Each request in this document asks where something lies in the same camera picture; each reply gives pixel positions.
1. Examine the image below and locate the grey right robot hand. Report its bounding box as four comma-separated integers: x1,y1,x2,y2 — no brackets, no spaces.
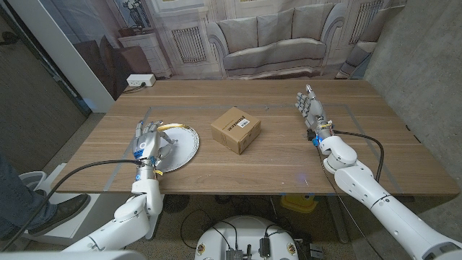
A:
295,84,334,136

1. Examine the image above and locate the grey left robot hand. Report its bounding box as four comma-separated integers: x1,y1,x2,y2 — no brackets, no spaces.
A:
131,121,178,168

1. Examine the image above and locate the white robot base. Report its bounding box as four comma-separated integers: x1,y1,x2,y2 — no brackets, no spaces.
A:
194,215,300,260

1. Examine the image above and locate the white paper plate gold rim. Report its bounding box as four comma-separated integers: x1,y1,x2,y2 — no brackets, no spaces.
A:
153,123,201,173

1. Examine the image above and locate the brown cardboard box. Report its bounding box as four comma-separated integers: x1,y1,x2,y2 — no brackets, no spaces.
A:
210,106,261,155

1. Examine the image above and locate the white power strip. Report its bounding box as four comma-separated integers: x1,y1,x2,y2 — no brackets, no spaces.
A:
126,73,157,87

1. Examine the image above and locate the black round floor disc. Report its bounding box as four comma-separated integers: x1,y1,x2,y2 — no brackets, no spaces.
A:
162,194,191,214

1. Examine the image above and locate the printed living room backdrop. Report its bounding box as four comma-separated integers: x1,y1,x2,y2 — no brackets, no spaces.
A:
38,0,409,101

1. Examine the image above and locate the yellow object under table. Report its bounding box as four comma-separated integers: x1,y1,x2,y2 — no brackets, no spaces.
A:
280,194,318,214

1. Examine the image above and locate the dark leather shoe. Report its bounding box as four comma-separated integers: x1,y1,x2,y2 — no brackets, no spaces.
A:
0,194,91,241

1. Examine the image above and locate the grey table leg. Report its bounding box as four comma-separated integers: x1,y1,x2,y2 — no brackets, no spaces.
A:
326,195,350,245

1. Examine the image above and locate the white floor stand base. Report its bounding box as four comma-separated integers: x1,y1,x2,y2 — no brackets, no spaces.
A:
17,162,116,245

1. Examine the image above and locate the person leg in jeans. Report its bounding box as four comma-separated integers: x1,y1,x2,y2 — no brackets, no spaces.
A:
0,155,58,239

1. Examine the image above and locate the black power adapter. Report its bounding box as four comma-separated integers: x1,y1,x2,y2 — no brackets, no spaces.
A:
258,236,271,259

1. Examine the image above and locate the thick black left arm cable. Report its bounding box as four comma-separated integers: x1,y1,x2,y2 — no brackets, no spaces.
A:
0,159,145,252

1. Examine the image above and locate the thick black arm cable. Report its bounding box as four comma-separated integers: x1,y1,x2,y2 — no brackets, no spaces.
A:
331,129,385,181
0,159,145,252

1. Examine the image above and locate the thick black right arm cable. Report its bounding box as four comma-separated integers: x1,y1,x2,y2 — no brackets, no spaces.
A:
331,129,385,181

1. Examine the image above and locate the black power strip cable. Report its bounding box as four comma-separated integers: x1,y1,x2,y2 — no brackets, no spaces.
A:
122,82,147,94

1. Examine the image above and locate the white wall post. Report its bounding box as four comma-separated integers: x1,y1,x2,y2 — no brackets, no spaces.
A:
6,0,116,113

